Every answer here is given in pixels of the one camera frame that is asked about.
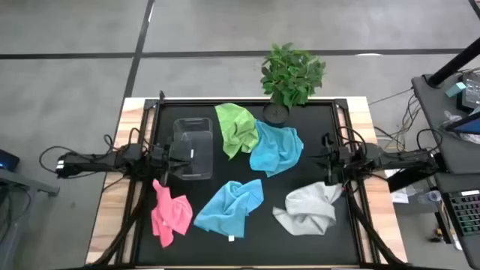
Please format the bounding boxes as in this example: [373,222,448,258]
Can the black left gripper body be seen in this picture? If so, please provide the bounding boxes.
[149,144,177,177]

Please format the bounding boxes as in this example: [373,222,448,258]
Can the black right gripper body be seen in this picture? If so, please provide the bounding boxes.
[325,144,359,179]

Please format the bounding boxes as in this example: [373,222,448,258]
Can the clear plastic bin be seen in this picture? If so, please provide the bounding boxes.
[172,117,215,181]

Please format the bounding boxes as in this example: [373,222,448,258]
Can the cyan microfiber towel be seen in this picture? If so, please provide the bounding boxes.
[248,119,305,178]

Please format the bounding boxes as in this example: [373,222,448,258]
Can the grey waffle microfiber towel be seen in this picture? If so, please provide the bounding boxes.
[272,181,344,236]

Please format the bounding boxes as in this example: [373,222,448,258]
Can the green microfiber towel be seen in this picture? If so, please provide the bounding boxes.
[214,102,260,161]

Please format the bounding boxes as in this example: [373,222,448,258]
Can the light blue microfiber towel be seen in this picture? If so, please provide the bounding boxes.
[193,178,265,242]

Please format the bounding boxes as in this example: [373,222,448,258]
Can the pink microfiber towel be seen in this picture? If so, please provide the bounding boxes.
[150,178,194,249]

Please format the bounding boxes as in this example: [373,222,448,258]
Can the white papers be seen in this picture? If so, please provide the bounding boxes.
[384,168,410,206]

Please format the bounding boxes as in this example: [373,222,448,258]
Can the green potted plant black pot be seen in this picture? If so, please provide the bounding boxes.
[260,41,327,125]

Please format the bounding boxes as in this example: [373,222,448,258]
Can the clear plastic bottle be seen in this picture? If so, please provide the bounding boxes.
[417,190,443,206]

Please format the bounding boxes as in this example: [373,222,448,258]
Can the grey side desk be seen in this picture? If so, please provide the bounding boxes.
[411,73,480,269]

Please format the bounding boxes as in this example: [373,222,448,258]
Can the tablet with blue screen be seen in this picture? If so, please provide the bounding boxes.
[445,111,480,136]

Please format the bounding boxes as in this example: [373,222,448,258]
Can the small teal box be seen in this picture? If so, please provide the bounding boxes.
[445,81,467,99]

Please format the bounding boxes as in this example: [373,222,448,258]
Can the black keyboard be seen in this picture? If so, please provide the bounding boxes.
[448,190,480,237]

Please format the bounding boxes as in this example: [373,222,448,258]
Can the grey metal bench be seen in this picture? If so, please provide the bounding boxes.
[0,168,61,270]

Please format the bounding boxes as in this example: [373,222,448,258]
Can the black desk device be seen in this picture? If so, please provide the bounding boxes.
[456,72,480,113]

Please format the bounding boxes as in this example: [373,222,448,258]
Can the black pole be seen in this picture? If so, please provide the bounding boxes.
[427,37,480,88]

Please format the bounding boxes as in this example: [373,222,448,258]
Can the black device with blue light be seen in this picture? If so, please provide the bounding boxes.
[0,148,21,173]

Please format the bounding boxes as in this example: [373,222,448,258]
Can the black aluminium table frame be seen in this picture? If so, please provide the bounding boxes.
[88,89,410,270]

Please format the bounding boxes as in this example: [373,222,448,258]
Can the black support bracket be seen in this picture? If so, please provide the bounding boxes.
[385,164,448,193]

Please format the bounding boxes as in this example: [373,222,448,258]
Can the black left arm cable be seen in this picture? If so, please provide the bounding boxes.
[38,129,151,181]

